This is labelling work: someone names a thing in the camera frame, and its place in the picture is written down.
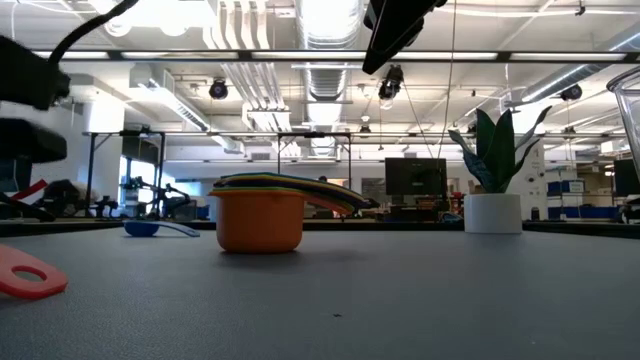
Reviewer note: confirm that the purple plastic measuring cup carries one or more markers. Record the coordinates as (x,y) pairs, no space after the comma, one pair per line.
(260,182)

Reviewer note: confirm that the snake plant in white pot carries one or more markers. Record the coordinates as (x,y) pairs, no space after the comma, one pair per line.
(492,212)

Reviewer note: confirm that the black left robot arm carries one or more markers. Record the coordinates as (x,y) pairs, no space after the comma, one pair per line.
(27,75)

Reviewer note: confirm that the orange plastic measuring cup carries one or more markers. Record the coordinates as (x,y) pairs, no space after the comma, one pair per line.
(260,225)

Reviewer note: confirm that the small blue measuring cup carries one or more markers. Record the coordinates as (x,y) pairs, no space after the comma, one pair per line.
(141,229)

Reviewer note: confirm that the blue storage bin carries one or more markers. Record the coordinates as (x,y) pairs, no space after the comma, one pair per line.
(565,187)

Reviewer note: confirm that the black background robot arm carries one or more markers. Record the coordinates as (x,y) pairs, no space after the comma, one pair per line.
(172,205)

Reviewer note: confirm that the black aluminium table frame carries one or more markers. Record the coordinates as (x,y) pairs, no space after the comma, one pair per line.
(400,227)

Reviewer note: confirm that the yellow plastic measuring cup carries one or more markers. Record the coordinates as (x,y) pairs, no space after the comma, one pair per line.
(250,177)

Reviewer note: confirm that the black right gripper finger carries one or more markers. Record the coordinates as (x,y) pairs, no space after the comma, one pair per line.
(395,25)

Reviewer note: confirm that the green plastic measuring cup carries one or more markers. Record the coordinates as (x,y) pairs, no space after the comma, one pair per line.
(255,187)

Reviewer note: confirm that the black ceiling spotlight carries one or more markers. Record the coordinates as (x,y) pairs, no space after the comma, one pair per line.
(218,90)
(571,93)
(391,82)

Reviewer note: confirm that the black metal frame station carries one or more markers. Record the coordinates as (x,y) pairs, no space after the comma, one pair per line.
(91,170)
(349,165)

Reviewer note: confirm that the clear plastic basket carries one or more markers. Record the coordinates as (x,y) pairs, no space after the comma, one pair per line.
(631,115)

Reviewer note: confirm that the black monitor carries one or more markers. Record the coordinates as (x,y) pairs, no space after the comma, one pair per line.
(415,177)
(627,177)

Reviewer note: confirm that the red plastic measuring cup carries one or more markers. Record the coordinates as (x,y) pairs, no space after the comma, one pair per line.
(50,285)

